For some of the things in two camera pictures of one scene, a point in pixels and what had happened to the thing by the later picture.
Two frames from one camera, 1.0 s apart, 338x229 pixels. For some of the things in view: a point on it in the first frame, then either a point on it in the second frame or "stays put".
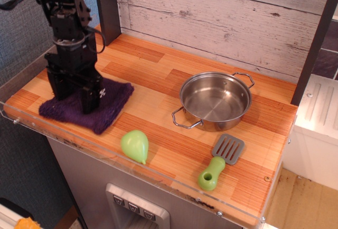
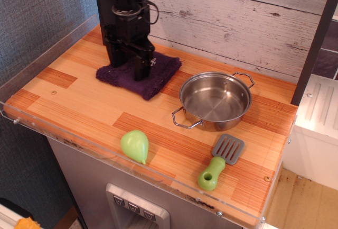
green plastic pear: x=134 y=143 stays put
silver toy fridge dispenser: x=133 y=212 stays put
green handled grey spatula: x=227 y=149 stays put
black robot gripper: x=75 y=60 to x=130 y=34
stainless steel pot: x=218 y=101 stays put
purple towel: x=114 y=94 to x=163 y=67
